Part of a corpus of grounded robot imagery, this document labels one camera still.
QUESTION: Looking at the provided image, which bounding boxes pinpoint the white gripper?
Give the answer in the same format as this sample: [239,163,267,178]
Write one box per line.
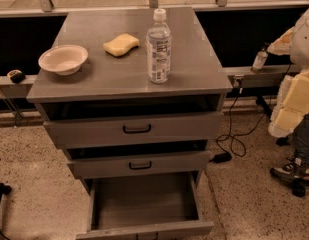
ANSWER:
[267,28,309,138]

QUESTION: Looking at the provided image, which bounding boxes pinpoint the labelled clear plastic water bottle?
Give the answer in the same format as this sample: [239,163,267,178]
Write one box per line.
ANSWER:
[146,9,172,83]

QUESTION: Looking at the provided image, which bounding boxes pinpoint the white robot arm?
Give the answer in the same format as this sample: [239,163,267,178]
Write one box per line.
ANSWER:
[268,8,309,138]

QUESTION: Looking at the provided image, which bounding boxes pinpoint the small bottle on ledge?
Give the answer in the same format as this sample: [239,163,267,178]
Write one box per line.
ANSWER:
[251,43,269,73]

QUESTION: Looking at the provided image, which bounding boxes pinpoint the grey metal drawer cabinet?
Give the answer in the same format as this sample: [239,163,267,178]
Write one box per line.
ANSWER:
[26,6,233,240]

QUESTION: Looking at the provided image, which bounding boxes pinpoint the open bottom drawer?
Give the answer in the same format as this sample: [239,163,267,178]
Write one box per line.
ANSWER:
[76,172,213,240]

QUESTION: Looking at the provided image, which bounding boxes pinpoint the person's leg in jeans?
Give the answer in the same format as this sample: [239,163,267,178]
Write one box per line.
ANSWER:
[293,113,309,164]

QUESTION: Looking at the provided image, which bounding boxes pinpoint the black table leg with foot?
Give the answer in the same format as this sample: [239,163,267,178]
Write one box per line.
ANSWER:
[255,95,290,147]

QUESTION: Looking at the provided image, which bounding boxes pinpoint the grey sneaker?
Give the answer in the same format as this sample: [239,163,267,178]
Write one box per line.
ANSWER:
[270,157,309,182]

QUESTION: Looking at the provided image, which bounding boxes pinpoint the black power adapter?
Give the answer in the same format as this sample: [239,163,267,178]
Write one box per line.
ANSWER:
[211,152,232,163]

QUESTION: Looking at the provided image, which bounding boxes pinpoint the yellow sponge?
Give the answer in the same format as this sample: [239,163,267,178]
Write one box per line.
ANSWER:
[103,34,140,57]

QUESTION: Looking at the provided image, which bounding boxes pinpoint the white bowl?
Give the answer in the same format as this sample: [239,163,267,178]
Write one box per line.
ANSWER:
[38,45,88,76]

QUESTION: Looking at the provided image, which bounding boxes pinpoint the black and yellow tape measure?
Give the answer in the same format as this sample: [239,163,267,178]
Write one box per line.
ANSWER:
[7,69,26,83]

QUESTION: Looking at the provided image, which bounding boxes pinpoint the top drawer with black handle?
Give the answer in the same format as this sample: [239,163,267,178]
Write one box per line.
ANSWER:
[44,112,223,149]

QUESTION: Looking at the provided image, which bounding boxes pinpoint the drawer with black handle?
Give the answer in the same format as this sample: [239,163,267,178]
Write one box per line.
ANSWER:
[67,151,210,179]
[44,112,223,149]

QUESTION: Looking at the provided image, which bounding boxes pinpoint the middle drawer with black handle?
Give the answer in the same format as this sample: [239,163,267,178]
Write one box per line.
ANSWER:
[67,151,210,179]

